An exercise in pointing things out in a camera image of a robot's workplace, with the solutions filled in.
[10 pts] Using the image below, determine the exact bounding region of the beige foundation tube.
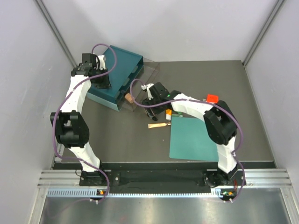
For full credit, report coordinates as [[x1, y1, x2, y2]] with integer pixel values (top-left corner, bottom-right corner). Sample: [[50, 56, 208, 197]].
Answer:
[[148, 122, 171, 129]]

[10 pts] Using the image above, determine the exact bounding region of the orange sunscreen tube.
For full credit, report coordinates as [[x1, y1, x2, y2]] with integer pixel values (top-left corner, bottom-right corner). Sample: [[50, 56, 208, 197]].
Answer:
[[165, 109, 172, 121]]

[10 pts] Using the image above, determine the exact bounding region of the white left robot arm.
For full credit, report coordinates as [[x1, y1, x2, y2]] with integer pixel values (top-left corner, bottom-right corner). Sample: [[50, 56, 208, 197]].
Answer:
[[50, 53, 111, 186]]

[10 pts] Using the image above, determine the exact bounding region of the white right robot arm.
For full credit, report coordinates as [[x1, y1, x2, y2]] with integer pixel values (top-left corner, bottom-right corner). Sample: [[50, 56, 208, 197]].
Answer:
[[141, 82, 239, 187]]

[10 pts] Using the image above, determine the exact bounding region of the teal drawer organizer box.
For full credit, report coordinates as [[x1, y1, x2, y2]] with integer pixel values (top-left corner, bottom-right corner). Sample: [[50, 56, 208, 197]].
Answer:
[[86, 45, 143, 111]]

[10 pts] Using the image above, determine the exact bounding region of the green flat tube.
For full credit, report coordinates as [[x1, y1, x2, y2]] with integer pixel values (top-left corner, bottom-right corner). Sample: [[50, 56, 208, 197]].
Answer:
[[172, 113, 183, 117]]

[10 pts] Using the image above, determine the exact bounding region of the teal mat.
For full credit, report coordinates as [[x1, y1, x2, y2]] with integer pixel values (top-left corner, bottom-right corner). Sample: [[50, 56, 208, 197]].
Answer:
[[169, 117, 218, 162]]

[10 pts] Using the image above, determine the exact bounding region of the red cube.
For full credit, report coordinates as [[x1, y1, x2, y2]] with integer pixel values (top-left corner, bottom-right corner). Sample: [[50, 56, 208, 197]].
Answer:
[[206, 94, 219, 104]]

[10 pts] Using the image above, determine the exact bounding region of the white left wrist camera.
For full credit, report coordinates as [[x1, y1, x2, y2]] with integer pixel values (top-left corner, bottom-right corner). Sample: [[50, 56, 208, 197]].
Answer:
[[96, 55, 106, 70]]

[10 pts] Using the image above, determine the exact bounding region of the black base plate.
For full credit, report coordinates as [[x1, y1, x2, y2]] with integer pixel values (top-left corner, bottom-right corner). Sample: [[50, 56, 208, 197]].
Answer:
[[78, 168, 247, 187]]

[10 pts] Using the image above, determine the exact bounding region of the aluminium rail frame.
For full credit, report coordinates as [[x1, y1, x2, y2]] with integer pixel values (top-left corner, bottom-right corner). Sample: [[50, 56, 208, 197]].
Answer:
[[29, 162, 299, 224]]

